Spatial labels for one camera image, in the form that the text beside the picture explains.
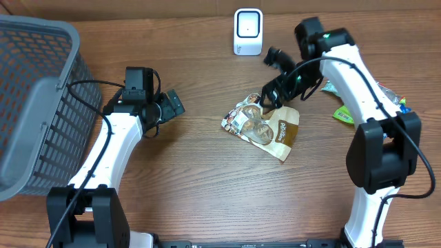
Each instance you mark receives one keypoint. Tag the green snack packet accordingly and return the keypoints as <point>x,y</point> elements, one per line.
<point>343,114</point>

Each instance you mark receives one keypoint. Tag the white barcode scanner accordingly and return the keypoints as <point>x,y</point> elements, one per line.
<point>248,32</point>

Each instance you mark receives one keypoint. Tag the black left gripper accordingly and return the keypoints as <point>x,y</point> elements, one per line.
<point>169,111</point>

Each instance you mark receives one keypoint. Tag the blue snack packet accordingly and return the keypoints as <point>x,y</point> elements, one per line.
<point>404,109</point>

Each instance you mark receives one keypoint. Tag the black rail at table edge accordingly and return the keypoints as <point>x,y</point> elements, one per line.
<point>310,243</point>

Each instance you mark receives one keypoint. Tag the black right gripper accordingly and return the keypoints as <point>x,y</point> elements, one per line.
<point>288,90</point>

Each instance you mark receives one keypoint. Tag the beige brown Pantree snack bag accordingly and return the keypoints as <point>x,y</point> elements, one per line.
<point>273,132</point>

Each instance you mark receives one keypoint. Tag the grey plastic mesh basket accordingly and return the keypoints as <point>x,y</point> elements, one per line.
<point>44,130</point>

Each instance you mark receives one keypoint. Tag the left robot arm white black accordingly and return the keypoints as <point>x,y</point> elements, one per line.
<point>87,212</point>

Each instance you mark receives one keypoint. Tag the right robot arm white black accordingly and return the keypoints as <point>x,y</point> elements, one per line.
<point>385,148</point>

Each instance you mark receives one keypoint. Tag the light teal snack packet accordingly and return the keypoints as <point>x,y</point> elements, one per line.
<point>330,88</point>

